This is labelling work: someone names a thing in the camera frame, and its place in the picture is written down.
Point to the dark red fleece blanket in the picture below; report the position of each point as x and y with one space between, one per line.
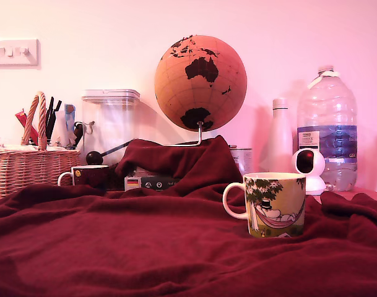
145 247

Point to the dark box with flag print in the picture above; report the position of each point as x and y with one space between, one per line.
151 184

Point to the metal tin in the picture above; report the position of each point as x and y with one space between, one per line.
243 159

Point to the black ball-ended tool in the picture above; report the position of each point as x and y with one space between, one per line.
94 158

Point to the clear plastic lidded container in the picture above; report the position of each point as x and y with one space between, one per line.
114 123

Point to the blue and white utensil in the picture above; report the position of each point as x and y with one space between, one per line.
70 119

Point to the white wall switch plate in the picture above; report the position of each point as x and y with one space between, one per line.
15 58

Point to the cork globe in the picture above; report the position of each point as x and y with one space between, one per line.
200 92

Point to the red packet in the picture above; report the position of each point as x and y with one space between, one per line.
22 119

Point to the pale grey box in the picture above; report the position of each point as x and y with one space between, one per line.
151 172

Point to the large clear water bottle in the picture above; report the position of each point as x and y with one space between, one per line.
327 108

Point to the small white round camera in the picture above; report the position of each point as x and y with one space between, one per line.
314 182

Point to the cartoon print mug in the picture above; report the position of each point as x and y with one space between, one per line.
278 201

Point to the metal globe stand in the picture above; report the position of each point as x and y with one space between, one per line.
200 135

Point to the white bottle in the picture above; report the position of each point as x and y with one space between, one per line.
280 139

